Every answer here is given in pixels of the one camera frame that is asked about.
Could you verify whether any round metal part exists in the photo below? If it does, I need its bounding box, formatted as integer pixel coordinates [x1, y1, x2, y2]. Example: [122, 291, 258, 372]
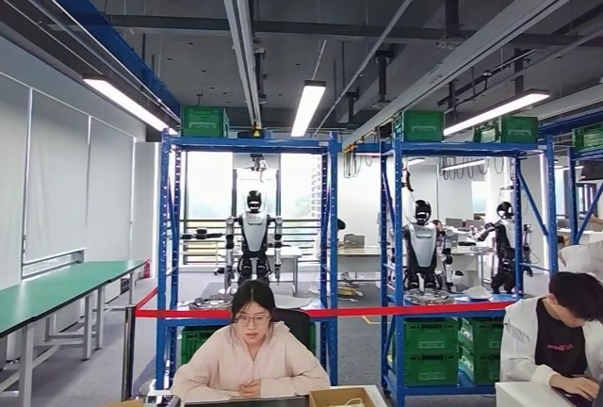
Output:
[191, 293, 235, 313]
[405, 288, 456, 307]

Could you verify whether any white curved part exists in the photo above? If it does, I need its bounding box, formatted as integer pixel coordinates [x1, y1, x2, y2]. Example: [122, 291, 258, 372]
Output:
[463, 285, 494, 303]

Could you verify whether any green top workbench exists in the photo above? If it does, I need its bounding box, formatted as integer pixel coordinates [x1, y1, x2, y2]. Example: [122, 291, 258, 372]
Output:
[0, 259, 147, 407]

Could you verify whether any dark window railing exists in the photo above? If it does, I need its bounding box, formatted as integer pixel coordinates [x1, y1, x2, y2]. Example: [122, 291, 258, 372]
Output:
[180, 217, 323, 267]

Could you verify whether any long ceiling lamp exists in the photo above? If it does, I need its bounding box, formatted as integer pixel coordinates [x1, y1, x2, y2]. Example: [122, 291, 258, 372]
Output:
[440, 159, 486, 173]
[442, 90, 552, 138]
[83, 74, 179, 138]
[290, 79, 328, 139]

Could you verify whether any white black humanoid robot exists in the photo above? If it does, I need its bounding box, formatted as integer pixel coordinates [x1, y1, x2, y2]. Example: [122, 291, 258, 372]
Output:
[475, 201, 534, 296]
[401, 199, 456, 293]
[223, 189, 285, 287]

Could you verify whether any white table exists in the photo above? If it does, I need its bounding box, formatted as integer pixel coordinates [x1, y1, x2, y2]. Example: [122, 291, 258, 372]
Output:
[337, 244, 384, 278]

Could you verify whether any green plastic crate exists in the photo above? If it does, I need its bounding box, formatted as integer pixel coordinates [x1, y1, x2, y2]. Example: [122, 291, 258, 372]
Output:
[402, 352, 460, 388]
[402, 318, 460, 356]
[395, 109, 446, 144]
[459, 348, 502, 387]
[473, 122, 501, 145]
[180, 106, 231, 139]
[459, 317, 504, 353]
[572, 122, 603, 154]
[180, 326, 223, 367]
[499, 115, 540, 145]

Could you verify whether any red barrier belt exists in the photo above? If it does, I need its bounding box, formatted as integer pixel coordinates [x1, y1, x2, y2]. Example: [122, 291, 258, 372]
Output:
[134, 286, 515, 320]

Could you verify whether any person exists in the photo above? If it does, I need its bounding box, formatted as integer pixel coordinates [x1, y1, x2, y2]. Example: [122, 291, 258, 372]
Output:
[169, 279, 331, 403]
[558, 238, 603, 281]
[499, 270, 603, 403]

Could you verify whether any flat cardboard box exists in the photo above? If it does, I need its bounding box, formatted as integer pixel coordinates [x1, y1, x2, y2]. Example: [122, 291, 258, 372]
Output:
[308, 386, 364, 407]

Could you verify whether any grey roller blind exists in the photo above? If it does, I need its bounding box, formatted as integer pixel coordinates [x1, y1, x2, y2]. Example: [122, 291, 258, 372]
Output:
[24, 89, 91, 264]
[86, 118, 137, 263]
[0, 73, 32, 290]

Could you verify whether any blue steel overhead beam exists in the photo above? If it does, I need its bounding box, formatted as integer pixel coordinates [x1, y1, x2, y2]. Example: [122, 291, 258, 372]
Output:
[9, 0, 183, 121]

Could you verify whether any white desk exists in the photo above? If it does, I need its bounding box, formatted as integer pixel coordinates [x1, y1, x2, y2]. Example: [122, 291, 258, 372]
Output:
[494, 381, 574, 407]

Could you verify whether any grey ceiling rail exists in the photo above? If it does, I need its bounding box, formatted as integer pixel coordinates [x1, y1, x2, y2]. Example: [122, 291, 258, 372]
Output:
[343, 0, 603, 150]
[213, 0, 264, 130]

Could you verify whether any black barrier post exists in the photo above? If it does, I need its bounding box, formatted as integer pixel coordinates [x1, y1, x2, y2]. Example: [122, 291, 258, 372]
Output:
[121, 303, 138, 401]

